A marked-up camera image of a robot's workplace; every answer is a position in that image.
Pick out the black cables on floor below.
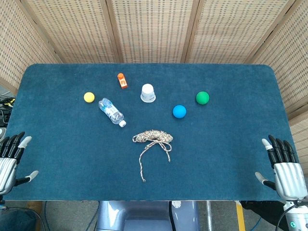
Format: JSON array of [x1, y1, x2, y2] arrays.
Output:
[[0, 95, 16, 128]]

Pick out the clear plastic water bottle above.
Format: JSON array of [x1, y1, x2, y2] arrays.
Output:
[[98, 97, 127, 128]]

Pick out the yellow foam ball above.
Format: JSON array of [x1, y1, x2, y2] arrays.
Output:
[[83, 91, 95, 103]]

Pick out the blue foam ball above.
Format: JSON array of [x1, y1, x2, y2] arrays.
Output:
[[172, 104, 187, 119]]

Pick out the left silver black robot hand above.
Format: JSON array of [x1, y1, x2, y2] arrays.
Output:
[[0, 131, 39, 196]]

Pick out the braided beige rope bundle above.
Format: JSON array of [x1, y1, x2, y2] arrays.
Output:
[[132, 129, 174, 183]]

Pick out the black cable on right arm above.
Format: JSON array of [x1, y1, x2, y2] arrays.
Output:
[[275, 203, 296, 231]]

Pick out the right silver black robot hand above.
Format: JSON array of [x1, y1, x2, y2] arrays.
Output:
[[255, 134, 308, 201]]

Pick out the green foam ball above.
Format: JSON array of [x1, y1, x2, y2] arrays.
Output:
[[195, 91, 210, 105]]

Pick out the dark blue table cloth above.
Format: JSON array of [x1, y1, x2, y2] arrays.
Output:
[[2, 63, 306, 202]]

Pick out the small orange bottle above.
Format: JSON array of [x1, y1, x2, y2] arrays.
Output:
[[117, 73, 128, 90]]

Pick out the white upturned paper cup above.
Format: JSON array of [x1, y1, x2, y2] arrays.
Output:
[[140, 83, 156, 103]]

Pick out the woven bamboo folding screen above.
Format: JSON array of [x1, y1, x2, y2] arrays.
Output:
[[0, 0, 308, 176]]

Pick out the blue-grey robot base column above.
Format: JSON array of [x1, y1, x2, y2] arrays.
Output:
[[95, 200, 200, 231]]

